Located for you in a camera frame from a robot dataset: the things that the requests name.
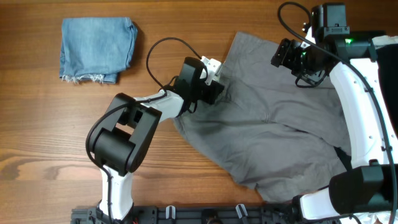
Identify grey shorts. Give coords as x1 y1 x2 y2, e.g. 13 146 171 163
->
174 32 351 202

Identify white shirt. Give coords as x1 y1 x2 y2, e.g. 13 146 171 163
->
373 35 398 49

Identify black cable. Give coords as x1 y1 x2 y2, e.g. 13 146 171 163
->
277 1 398 224
85 37 208 224

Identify black garment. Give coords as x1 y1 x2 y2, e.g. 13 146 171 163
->
330 44 397 168

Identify black mounting rail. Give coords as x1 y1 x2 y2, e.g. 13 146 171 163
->
70 203 301 224

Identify right black cable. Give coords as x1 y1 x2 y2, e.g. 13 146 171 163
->
277 1 398 224

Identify left black cable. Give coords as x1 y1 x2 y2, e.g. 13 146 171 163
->
85 37 208 224

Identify folded blue denim shorts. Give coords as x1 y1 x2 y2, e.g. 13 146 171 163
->
59 17 138 84

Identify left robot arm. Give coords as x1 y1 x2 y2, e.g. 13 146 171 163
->
85 57 224 223

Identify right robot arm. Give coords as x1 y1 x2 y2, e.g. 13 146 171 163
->
271 2 397 223

